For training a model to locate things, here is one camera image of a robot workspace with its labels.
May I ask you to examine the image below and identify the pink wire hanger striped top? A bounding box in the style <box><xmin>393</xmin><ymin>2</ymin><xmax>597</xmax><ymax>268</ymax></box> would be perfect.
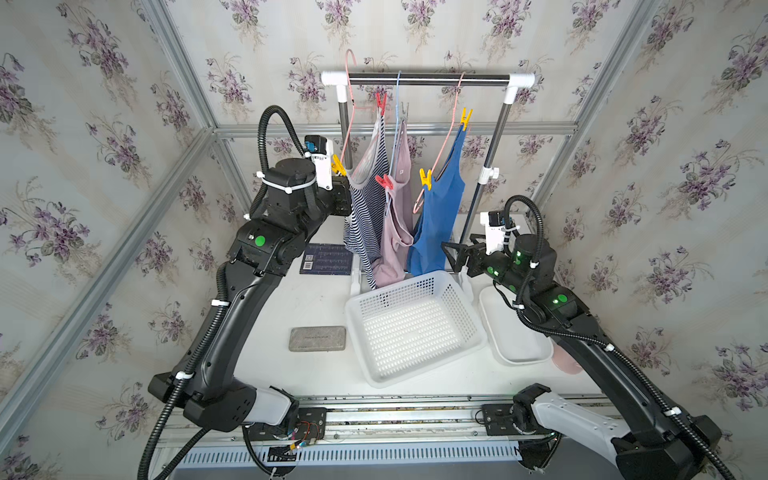
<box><xmin>340</xmin><ymin>48</ymin><xmax>357</xmax><ymax>173</ymax></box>

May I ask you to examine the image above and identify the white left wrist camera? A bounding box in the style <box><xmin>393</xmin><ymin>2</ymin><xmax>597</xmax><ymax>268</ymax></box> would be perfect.
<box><xmin>304</xmin><ymin>135</ymin><xmax>334</xmax><ymax>191</ymax></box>

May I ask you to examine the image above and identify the pink pen cup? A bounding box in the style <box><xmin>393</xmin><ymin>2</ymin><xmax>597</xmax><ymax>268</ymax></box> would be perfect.
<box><xmin>551</xmin><ymin>344</ymin><xmax>583</xmax><ymax>375</ymax></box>

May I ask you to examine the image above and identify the light blue wire hanger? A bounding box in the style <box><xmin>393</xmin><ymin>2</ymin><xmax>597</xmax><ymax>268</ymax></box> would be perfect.
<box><xmin>389</xmin><ymin>70</ymin><xmax>402</xmax><ymax>178</ymax></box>

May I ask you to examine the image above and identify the grey rectangular sponge pad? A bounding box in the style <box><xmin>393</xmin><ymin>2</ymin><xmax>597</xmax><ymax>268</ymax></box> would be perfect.
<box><xmin>288</xmin><ymin>326</ymin><xmax>347</xmax><ymax>353</ymax></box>

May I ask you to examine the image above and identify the white perforated plastic basket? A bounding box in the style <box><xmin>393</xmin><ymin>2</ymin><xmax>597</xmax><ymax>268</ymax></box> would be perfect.
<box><xmin>345</xmin><ymin>271</ymin><xmax>487</xmax><ymax>389</ymax></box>

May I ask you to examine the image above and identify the white plastic tray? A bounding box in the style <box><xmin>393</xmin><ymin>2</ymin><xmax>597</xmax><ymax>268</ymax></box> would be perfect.
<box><xmin>478</xmin><ymin>286</ymin><xmax>554</xmax><ymax>367</ymax></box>

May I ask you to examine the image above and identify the blue white striped tank top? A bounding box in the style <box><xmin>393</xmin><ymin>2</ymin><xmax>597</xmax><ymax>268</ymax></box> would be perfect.
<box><xmin>343</xmin><ymin>115</ymin><xmax>389</xmax><ymax>289</ymax></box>

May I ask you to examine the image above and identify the white metal clothes rack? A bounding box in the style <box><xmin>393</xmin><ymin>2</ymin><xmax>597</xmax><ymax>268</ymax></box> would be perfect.
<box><xmin>320</xmin><ymin>70</ymin><xmax>537</xmax><ymax>241</ymax></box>

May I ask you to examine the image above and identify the pink wire hanger blue top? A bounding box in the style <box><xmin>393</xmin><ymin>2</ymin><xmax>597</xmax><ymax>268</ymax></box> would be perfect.
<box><xmin>412</xmin><ymin>73</ymin><xmax>467</xmax><ymax>216</ymax></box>

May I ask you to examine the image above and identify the red clothespin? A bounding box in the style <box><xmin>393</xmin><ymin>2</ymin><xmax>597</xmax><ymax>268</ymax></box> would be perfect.
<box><xmin>375</xmin><ymin>90</ymin><xmax>388</xmax><ymax>117</ymax></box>
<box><xmin>375</xmin><ymin>174</ymin><xmax>394</xmax><ymax>190</ymax></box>

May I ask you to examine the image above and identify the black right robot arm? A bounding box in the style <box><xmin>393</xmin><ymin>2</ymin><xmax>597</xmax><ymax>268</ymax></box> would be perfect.
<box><xmin>441</xmin><ymin>195</ymin><xmax>734</xmax><ymax>479</ymax></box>

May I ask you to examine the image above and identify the yellow upper clothespin blue top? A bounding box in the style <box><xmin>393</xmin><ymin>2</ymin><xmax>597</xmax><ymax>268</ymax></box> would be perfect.
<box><xmin>459</xmin><ymin>108</ymin><xmax>473</xmax><ymax>132</ymax></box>

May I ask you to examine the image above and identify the yellow clothespin blue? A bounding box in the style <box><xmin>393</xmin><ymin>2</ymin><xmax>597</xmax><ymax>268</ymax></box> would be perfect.
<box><xmin>459</xmin><ymin>108</ymin><xmax>473</xmax><ymax>132</ymax></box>
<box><xmin>419</xmin><ymin>168</ymin><xmax>433</xmax><ymax>191</ymax></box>

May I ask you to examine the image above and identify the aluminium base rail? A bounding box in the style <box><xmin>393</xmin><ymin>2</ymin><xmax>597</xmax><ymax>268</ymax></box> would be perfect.
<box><xmin>155</xmin><ymin>392</ymin><xmax>613</xmax><ymax>469</ymax></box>

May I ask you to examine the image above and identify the yellow lower clothespin blue top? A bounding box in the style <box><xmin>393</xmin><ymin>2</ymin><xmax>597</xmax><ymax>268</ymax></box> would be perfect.
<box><xmin>419</xmin><ymin>168</ymin><xmax>433</xmax><ymax>191</ymax></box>

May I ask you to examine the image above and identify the pink tank top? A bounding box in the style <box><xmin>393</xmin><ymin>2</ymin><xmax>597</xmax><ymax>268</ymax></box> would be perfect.
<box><xmin>373</xmin><ymin>120</ymin><xmax>413</xmax><ymax>288</ymax></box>

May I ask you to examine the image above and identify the red clothespin on pink top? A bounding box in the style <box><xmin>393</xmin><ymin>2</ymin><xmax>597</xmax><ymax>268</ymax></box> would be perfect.
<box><xmin>375</xmin><ymin>174</ymin><xmax>394</xmax><ymax>190</ymax></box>

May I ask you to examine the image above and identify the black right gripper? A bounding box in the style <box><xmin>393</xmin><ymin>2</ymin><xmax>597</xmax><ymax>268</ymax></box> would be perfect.
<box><xmin>444</xmin><ymin>229</ymin><xmax>535</xmax><ymax>303</ymax></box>

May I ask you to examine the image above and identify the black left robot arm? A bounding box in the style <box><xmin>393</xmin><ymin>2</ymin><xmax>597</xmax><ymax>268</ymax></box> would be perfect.
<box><xmin>148</xmin><ymin>105</ymin><xmax>352</xmax><ymax>435</ymax></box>

